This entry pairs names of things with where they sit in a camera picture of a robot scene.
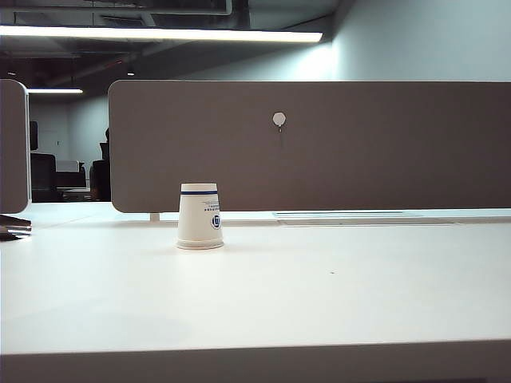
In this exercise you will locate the dark office chair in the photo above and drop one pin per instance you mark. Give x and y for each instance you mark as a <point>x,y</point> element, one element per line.
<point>42,175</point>

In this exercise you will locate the white adhesive hook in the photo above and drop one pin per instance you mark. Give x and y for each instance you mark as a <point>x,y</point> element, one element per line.
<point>279,119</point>

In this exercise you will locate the white partition mounting bracket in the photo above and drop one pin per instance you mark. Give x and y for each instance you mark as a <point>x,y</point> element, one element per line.
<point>154,217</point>

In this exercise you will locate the short ceiling light strip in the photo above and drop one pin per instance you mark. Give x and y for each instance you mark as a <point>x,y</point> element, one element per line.
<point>54,91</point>

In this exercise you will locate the wide grey desk partition panel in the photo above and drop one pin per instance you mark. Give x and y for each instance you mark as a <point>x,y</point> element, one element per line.
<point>359,159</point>

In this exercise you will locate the white paper cup blue logo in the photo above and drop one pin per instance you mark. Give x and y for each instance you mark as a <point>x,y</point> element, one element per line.
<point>200,245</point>
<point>198,215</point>

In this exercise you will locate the narrow grey desk partition panel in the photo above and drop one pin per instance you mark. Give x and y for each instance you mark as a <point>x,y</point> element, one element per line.
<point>12,151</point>

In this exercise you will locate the long ceiling light strip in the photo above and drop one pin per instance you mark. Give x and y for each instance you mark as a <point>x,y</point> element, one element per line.
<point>159,34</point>

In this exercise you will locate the white box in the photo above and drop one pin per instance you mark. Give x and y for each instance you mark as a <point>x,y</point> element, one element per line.
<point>68,166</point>

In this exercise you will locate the seated person silhouette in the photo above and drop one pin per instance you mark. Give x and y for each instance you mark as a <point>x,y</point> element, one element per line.
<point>101,175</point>

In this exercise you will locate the grey ceiling air duct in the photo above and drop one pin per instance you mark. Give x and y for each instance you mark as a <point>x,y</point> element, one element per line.
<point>187,7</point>

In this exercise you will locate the dark monitor stand base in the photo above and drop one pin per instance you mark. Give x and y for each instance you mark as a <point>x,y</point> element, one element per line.
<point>14,229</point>

